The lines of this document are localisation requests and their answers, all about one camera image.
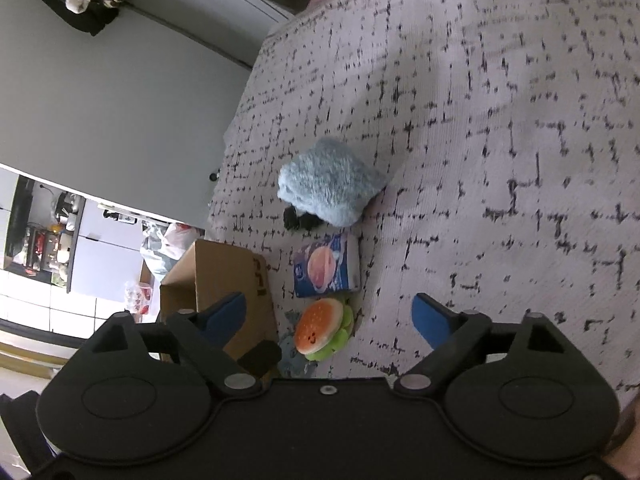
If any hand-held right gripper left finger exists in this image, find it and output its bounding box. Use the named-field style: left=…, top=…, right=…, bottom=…
left=85, top=291, right=262, bottom=397

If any cluttered kitchen shelf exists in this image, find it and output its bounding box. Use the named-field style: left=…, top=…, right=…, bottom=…
left=0, top=175, right=87, bottom=293

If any grey plastic bag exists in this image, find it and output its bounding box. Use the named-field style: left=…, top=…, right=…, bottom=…
left=140, top=224, right=173, bottom=282

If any cardboard box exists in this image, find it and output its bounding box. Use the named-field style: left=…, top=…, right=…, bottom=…
left=158, top=239, right=279, bottom=377

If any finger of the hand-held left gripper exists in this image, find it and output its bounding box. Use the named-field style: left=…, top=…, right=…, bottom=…
left=237, top=340, right=282, bottom=377

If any blue tissue pack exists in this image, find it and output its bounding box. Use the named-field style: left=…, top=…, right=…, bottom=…
left=293, top=232, right=362, bottom=299

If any burger plush toy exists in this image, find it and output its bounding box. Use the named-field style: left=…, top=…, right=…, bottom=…
left=293, top=298, right=355, bottom=361

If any red white snack packet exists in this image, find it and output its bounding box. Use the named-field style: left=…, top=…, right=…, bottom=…
left=124, top=280, right=152, bottom=322

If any black fluffy plush toy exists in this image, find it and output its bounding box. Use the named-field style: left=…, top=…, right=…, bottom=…
left=282, top=206, right=322, bottom=232

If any white red-print plastic bag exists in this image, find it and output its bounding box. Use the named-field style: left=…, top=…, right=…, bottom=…
left=162, top=222, right=206, bottom=262

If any grey-blue fluffy plush toy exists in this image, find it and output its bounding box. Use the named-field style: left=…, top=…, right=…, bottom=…
left=277, top=137, right=389, bottom=226

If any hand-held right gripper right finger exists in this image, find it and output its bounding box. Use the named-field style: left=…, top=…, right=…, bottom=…
left=395, top=292, right=568, bottom=397

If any white black patterned blanket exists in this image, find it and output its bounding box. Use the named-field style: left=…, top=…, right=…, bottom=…
left=207, top=0, right=640, bottom=401

